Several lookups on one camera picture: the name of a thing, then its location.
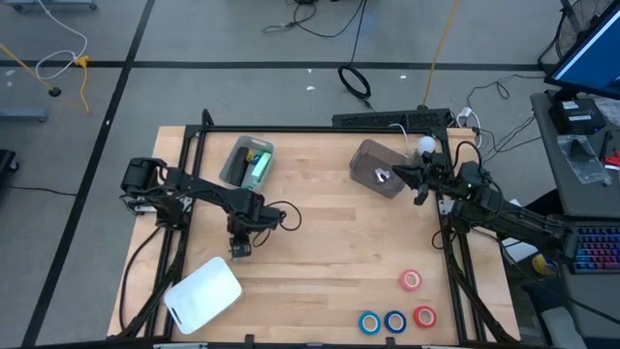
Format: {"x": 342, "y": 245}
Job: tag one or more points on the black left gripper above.
{"x": 241, "y": 240}

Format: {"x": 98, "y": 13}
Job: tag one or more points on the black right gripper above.
{"x": 441, "y": 174}

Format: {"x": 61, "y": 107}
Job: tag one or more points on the silver staple remover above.
{"x": 382, "y": 175}

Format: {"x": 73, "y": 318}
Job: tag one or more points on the black stapler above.
{"x": 239, "y": 166}

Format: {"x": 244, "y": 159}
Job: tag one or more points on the mint green stapler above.
{"x": 262, "y": 167}

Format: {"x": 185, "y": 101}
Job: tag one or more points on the red tape roll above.
{"x": 416, "y": 317}

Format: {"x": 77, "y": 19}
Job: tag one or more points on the dark blue tape roll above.
{"x": 387, "y": 322}

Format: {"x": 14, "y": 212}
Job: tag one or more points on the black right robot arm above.
{"x": 508, "y": 218}

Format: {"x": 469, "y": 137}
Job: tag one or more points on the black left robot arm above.
{"x": 208, "y": 189}

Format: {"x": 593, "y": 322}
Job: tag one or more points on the pink tape roll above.
{"x": 403, "y": 283}

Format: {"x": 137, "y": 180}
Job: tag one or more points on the light blue tape roll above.
{"x": 362, "y": 324}

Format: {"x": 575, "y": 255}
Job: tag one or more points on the white bulb table lamp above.
{"x": 426, "y": 143}

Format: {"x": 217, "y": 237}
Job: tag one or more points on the translucent brown plastic bin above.
{"x": 368, "y": 160}

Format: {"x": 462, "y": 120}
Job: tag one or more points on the grey plastic bin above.
{"x": 230, "y": 167}

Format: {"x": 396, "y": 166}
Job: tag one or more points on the white power adapter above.
{"x": 466, "y": 114}

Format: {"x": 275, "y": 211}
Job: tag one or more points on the white paper sheet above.
{"x": 520, "y": 249}

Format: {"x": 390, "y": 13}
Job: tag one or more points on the grey side desk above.
{"x": 552, "y": 145}

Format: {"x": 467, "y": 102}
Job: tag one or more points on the yellow and blue roll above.
{"x": 543, "y": 264}

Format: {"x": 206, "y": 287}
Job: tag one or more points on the clear plastic bag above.
{"x": 583, "y": 160}

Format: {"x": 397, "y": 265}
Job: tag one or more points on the black mini computer box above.
{"x": 576, "y": 116}

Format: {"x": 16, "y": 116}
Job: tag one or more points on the backlit keyboard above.
{"x": 600, "y": 249}

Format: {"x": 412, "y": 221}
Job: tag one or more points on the red hand tool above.
{"x": 614, "y": 161}

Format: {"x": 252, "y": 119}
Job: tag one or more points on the computer monitor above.
{"x": 593, "y": 63}

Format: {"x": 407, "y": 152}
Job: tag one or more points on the black floor fan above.
{"x": 581, "y": 24}

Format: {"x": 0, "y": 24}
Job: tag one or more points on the black floor disc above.
{"x": 55, "y": 91}

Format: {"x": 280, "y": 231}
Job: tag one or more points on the black wheeled object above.
{"x": 6, "y": 165}

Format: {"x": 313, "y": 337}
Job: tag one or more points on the grey cart base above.
{"x": 53, "y": 5}
{"x": 21, "y": 115}

